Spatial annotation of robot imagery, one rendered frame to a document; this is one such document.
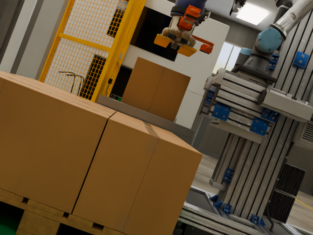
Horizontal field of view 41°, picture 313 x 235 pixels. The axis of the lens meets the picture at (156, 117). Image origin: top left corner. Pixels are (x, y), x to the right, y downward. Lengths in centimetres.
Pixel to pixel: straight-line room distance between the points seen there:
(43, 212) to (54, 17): 224
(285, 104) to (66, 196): 124
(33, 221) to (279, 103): 135
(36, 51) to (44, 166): 208
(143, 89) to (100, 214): 143
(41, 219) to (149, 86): 150
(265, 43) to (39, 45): 201
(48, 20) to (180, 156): 228
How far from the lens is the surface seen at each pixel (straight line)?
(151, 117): 288
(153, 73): 295
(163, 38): 288
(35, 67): 365
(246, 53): 293
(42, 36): 366
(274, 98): 230
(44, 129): 167
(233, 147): 263
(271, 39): 231
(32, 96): 167
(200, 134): 349
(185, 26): 278
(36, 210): 172
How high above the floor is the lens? 63
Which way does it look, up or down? 1 degrees down
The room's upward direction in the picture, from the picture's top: 21 degrees clockwise
